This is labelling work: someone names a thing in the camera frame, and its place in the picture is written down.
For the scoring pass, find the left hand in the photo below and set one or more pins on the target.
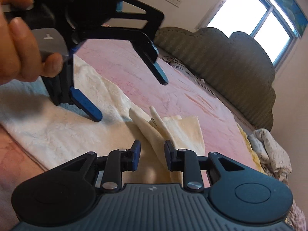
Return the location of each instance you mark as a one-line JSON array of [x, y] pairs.
[[20, 55]]

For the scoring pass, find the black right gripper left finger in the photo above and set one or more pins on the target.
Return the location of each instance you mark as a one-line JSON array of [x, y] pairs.
[[130, 158]]

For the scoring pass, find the pink plush bed blanket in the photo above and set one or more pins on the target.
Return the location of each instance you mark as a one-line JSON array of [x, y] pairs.
[[117, 62]]

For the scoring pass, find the white wall switch plate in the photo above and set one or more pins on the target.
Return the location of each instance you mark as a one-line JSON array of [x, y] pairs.
[[175, 3]]

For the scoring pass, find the olive green padded headboard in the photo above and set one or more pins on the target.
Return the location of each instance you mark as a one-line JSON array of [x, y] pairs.
[[237, 67]]

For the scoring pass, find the bright window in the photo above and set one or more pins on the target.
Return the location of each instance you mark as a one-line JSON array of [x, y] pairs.
[[274, 24]]

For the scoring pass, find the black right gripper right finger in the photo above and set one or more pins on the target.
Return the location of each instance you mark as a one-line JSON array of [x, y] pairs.
[[175, 159]]

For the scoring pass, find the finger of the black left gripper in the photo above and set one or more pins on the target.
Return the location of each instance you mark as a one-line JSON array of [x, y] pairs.
[[83, 103], [149, 55]]

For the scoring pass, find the cream white pants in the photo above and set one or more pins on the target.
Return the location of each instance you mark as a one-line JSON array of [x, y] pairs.
[[51, 135]]

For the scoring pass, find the floral crumpled quilt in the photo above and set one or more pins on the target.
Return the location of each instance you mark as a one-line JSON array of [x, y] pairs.
[[273, 160]]

